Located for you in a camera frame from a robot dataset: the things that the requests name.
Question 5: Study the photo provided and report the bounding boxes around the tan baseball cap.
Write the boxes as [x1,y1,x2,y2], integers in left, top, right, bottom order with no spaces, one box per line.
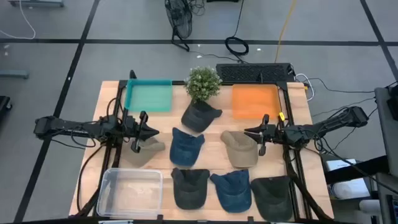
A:
[220,129,259,169]

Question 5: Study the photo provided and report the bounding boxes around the white roll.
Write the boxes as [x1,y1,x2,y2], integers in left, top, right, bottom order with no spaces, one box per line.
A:
[331,179,371,200]

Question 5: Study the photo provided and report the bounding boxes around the white floor cable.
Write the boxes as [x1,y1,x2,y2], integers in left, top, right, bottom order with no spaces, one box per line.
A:
[0,0,37,40]

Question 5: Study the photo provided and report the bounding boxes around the grey platform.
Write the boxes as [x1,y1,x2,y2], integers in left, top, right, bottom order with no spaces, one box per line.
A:
[8,0,65,8]

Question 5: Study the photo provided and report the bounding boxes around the yellow cable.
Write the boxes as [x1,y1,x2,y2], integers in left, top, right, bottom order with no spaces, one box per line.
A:
[274,0,298,63]

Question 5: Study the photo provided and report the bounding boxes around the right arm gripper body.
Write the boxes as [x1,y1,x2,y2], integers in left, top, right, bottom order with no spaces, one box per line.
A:
[259,114,285,156]

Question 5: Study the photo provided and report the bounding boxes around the black perforated computer case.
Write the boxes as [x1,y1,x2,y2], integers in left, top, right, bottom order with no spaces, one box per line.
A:
[215,62,295,84]

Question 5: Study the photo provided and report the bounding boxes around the small potted green plant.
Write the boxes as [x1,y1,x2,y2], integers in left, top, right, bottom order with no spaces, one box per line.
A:
[183,65,223,103]

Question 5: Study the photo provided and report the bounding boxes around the white paper sheet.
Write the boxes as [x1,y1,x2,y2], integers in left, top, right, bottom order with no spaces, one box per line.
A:
[325,158,358,172]

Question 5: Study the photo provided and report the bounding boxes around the teal plastic bin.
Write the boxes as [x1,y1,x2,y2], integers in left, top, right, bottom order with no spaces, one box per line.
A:
[124,78,174,113]

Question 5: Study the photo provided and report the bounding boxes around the blue denim baseball cap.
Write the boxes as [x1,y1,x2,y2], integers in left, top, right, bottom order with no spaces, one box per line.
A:
[169,126,206,167]
[209,169,252,214]

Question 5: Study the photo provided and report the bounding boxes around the black floor fan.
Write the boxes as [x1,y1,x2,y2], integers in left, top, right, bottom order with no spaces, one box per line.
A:
[164,0,193,53]

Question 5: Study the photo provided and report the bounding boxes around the thin black floor cable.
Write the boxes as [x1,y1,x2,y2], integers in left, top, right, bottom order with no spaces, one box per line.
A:
[306,77,376,94]

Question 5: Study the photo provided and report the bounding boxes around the black beam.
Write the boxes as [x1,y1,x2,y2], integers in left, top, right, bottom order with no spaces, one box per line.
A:
[325,155,389,185]

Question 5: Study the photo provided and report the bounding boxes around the black aluminium table frame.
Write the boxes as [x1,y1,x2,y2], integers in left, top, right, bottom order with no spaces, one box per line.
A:
[74,70,334,222]

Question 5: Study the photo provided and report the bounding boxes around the olive khaki baseball cap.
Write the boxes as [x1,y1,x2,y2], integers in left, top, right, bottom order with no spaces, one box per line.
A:
[121,136,167,168]

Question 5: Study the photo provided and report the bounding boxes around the grey floor bar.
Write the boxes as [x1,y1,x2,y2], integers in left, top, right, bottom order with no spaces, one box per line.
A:
[0,70,30,80]

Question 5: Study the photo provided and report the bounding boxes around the clear plastic bin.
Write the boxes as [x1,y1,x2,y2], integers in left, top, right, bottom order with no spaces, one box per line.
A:
[96,167,164,218]

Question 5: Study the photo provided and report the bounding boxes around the black coiled cable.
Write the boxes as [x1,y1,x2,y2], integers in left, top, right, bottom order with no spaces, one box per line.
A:
[224,0,250,58]

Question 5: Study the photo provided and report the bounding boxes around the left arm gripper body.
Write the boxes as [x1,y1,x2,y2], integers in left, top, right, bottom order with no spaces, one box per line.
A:
[123,111,149,154]

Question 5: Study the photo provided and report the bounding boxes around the black baseball cap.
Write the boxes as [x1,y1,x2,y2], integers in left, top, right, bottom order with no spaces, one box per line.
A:
[180,99,223,134]
[249,175,294,222]
[170,167,211,210]

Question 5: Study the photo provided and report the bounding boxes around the white power cable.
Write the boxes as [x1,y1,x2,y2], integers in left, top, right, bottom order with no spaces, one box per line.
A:
[295,73,315,102]

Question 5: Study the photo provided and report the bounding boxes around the orange plastic bin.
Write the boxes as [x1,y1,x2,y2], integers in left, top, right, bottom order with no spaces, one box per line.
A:
[231,83,282,121]

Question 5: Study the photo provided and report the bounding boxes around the grey metal cabinet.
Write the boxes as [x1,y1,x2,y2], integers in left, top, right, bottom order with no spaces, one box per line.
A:
[374,85,398,178]

